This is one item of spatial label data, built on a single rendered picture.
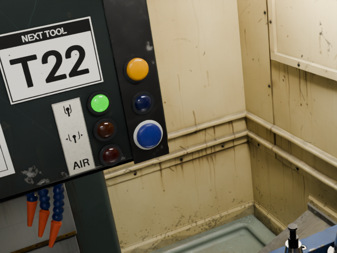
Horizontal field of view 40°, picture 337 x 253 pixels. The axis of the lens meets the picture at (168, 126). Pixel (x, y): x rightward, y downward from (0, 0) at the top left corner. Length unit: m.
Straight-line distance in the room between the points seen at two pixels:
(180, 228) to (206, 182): 0.22
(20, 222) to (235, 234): 1.02
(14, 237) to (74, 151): 0.80
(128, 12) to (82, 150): 0.16
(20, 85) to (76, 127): 0.07
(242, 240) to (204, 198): 0.24
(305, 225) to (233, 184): 0.43
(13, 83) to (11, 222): 0.82
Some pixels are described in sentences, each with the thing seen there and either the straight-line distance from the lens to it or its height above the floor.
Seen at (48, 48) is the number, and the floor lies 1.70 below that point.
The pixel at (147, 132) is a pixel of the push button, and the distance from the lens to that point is 0.53.
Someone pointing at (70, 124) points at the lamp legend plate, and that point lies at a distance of 0.51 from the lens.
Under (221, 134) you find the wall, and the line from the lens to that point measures 1.84.
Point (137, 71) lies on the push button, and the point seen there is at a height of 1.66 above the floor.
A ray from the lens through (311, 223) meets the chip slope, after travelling 1.65.
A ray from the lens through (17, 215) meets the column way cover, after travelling 1.28.
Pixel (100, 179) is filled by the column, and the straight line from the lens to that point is 1.32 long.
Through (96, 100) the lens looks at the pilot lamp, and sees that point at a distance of 0.51.
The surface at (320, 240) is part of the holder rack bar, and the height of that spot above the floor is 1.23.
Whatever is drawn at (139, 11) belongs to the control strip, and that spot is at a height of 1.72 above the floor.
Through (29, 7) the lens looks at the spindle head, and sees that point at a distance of 0.49.
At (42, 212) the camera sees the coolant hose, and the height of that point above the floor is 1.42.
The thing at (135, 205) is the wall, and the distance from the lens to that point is 1.82.
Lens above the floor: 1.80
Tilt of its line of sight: 23 degrees down
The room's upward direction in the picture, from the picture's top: 9 degrees counter-clockwise
